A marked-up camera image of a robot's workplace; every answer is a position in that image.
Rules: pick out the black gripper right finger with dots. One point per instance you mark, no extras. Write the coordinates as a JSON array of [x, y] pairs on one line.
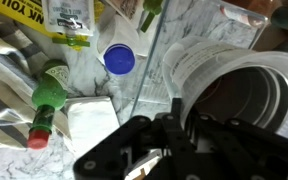
[[237, 150]]

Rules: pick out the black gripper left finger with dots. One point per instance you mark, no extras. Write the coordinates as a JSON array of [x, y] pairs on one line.
[[117, 150]]

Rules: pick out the translucent plastic cup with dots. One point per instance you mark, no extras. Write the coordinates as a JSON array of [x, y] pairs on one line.
[[237, 66]]

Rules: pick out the green hot sauce bottle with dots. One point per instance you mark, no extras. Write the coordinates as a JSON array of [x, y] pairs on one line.
[[49, 95]]

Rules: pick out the green plastic pick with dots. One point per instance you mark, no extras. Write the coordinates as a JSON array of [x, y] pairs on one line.
[[71, 42], [149, 13]]

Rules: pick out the clear glass tray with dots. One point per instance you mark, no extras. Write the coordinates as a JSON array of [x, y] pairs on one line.
[[154, 50]]

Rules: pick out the clear bottle with blue cap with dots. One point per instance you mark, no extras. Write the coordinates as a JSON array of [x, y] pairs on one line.
[[119, 59]]

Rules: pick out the white paper napkin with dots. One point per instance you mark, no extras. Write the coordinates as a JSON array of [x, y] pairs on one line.
[[90, 125]]

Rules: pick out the printed white sauce sachet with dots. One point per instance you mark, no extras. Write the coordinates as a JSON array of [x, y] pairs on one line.
[[69, 15]]

